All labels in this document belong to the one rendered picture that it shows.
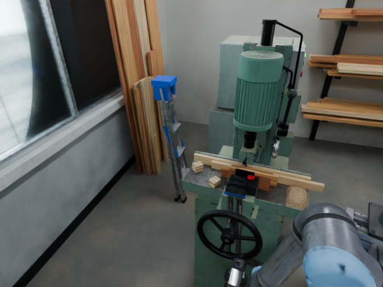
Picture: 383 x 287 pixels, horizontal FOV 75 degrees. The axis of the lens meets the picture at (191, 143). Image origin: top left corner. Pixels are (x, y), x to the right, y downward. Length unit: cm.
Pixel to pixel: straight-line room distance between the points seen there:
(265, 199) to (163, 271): 107
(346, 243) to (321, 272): 8
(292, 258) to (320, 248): 22
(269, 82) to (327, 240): 64
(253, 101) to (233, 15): 240
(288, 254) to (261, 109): 56
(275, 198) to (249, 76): 57
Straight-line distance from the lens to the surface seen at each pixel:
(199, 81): 362
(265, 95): 105
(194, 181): 127
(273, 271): 87
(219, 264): 165
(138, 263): 208
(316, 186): 133
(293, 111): 133
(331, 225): 63
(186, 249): 211
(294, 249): 78
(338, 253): 58
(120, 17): 237
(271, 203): 121
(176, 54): 363
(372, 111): 332
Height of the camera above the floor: 171
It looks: 31 degrees down
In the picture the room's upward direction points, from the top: straight up
